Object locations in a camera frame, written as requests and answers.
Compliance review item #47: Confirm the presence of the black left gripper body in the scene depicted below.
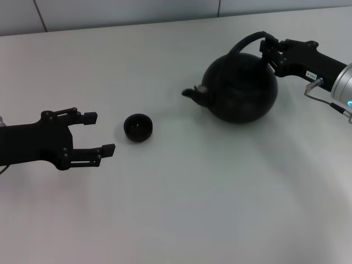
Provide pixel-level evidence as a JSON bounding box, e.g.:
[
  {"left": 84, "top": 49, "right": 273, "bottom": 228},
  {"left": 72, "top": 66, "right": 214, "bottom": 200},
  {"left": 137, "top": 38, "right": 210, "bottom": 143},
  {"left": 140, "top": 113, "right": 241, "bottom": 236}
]
[{"left": 0, "top": 111, "right": 75, "bottom": 172}]

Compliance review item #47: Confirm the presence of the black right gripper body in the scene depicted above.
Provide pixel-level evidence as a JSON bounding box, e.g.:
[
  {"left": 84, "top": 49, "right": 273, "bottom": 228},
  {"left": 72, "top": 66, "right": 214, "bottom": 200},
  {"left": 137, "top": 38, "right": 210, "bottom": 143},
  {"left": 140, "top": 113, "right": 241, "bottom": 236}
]
[{"left": 274, "top": 38, "right": 348, "bottom": 93}]

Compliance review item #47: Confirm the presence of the small black teacup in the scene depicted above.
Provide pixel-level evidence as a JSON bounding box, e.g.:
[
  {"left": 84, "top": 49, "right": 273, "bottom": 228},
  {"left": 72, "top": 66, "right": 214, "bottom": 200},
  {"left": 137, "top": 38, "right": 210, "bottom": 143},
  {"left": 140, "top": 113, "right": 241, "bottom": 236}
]
[{"left": 123, "top": 112, "right": 154, "bottom": 144}]

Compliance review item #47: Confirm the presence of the black round teapot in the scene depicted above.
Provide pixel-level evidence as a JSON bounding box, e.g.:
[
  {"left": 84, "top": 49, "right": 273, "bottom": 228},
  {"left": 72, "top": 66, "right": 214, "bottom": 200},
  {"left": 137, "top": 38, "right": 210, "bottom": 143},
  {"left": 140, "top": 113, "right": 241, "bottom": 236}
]
[{"left": 181, "top": 31, "right": 279, "bottom": 125}]

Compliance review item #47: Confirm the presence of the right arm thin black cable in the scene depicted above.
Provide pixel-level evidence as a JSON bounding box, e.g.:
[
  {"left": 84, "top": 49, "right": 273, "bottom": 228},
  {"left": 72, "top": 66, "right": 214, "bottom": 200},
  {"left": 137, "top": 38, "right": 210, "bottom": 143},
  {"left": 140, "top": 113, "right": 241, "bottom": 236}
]
[{"left": 303, "top": 87, "right": 352, "bottom": 118}]

